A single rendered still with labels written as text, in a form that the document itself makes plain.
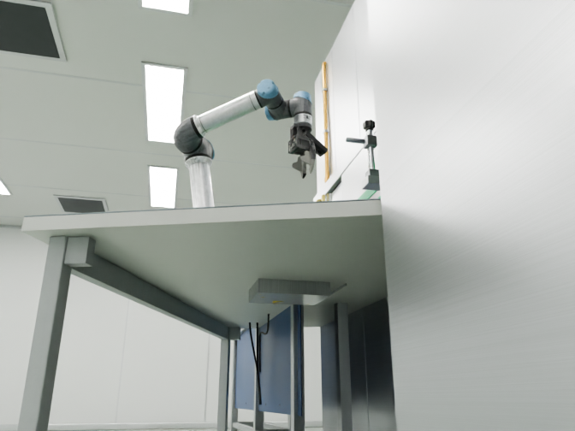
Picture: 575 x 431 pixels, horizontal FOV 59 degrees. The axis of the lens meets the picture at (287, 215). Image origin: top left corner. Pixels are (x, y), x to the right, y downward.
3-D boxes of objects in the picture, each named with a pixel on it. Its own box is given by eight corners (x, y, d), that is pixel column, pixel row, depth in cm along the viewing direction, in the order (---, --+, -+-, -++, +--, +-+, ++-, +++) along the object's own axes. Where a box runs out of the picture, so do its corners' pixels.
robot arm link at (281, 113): (261, 95, 206) (287, 90, 203) (269, 109, 216) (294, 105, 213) (260, 111, 204) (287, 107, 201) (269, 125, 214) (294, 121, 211)
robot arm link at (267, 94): (160, 121, 203) (270, 70, 195) (173, 134, 213) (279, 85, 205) (165, 144, 198) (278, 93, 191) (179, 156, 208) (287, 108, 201)
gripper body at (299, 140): (287, 155, 201) (287, 128, 205) (306, 159, 205) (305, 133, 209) (297, 147, 194) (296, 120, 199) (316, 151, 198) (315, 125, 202)
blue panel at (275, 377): (352, 416, 168) (346, 289, 183) (300, 416, 164) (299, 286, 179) (263, 408, 313) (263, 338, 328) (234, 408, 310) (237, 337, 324)
